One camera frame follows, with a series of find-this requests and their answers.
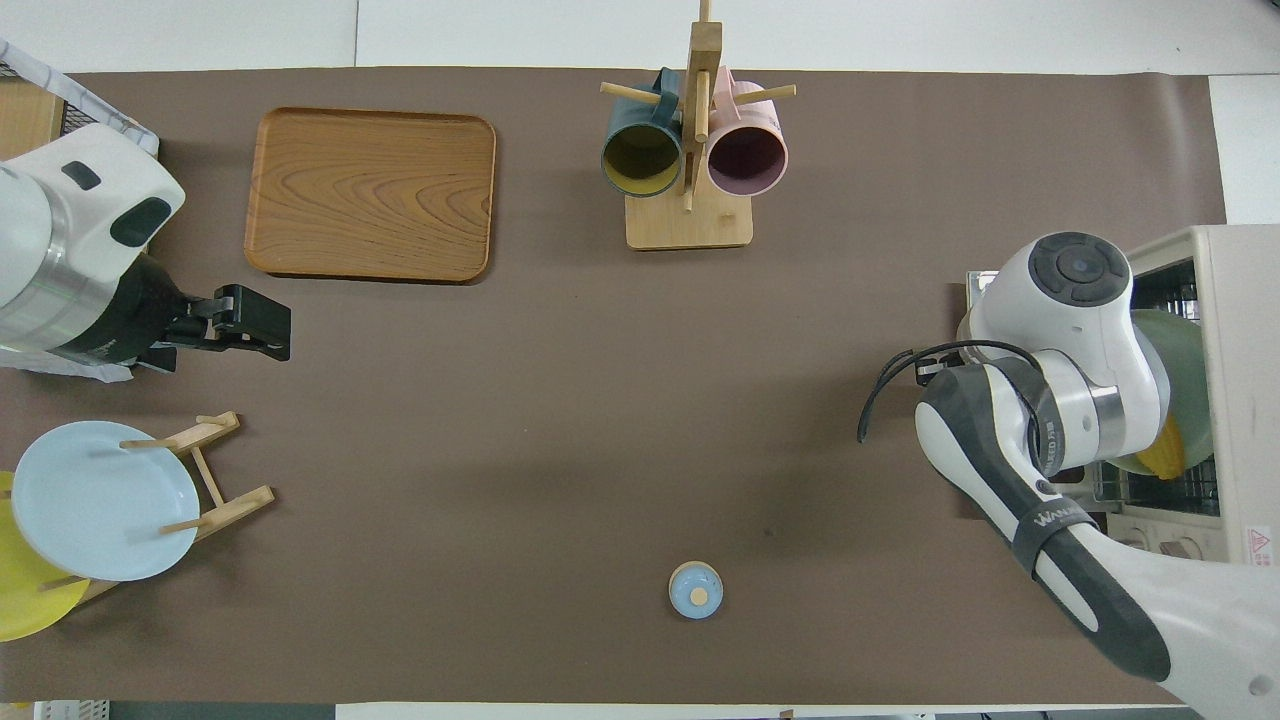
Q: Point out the brown table mat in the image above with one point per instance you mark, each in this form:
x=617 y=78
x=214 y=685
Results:
x=550 y=400

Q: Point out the pink mug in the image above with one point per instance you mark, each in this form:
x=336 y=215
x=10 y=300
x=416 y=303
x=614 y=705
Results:
x=745 y=160

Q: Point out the yellow corn cob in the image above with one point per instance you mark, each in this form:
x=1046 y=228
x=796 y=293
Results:
x=1165 y=455

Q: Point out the light blue plate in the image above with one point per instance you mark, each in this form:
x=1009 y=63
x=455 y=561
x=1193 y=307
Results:
x=90 y=500

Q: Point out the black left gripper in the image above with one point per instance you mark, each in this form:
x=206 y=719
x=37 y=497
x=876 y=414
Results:
x=137 y=310

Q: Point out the brown wooden tray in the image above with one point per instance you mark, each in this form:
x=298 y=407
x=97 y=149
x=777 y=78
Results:
x=370 y=195

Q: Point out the cream toaster oven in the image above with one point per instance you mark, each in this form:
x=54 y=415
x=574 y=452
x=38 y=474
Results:
x=1250 y=350

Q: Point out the pale green plate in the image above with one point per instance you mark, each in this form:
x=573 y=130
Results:
x=1190 y=380

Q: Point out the wooden mug tree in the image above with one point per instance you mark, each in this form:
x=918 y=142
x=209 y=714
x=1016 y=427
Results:
x=690 y=225

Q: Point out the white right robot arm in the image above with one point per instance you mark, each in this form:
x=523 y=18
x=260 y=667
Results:
x=1080 y=300

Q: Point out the yellow plate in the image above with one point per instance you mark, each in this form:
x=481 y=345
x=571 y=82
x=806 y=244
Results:
x=25 y=605

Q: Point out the wooden plate rack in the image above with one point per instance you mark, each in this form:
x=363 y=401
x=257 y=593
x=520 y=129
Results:
x=235 y=508

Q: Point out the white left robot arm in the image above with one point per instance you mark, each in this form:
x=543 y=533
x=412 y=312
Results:
x=55 y=220

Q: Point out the dark blue mug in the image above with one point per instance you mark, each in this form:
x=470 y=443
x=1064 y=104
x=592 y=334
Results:
x=640 y=160

